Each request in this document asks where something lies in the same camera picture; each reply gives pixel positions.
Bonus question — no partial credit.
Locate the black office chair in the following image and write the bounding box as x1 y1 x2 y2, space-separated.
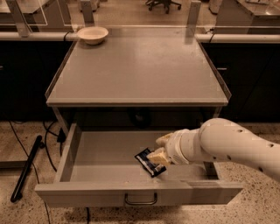
145 0 182 14

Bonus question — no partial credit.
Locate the grey open drawer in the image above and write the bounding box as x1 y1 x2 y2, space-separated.
35 123 242 207

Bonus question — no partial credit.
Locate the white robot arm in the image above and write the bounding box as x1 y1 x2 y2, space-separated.
148 118 280 181

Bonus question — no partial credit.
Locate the white horizontal rail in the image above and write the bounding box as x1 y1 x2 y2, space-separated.
0 31 280 44

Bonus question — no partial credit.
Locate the metal drawer handle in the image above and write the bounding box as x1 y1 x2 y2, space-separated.
124 193 158 206

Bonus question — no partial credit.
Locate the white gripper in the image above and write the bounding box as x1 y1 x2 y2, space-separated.
147 129 197 166

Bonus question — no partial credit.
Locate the black bar on floor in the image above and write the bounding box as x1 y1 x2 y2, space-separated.
10 136 42 203

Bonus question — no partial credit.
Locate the grey counter cabinet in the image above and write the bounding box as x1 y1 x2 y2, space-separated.
45 27 231 130

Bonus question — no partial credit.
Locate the white bowl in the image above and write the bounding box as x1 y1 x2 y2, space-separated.
77 26 109 45

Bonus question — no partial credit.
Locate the blue rxbar wrapper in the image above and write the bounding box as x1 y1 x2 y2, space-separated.
135 148 166 178

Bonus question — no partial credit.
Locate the black floor cable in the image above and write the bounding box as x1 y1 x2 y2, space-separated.
8 120 66 224

